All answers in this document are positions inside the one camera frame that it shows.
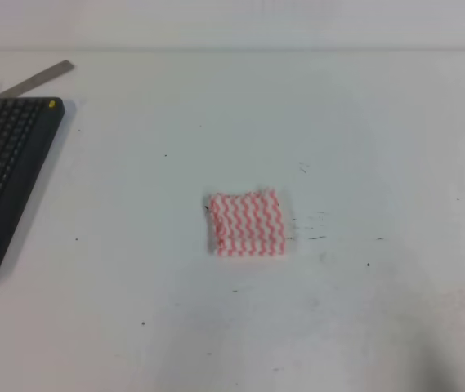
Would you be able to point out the black keyboard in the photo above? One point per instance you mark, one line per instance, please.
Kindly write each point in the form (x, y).
(27, 129)

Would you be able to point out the pink white striped towel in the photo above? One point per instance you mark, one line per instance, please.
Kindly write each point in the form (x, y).
(246, 225)

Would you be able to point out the steel ruler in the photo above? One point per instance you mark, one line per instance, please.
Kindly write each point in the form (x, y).
(37, 80)

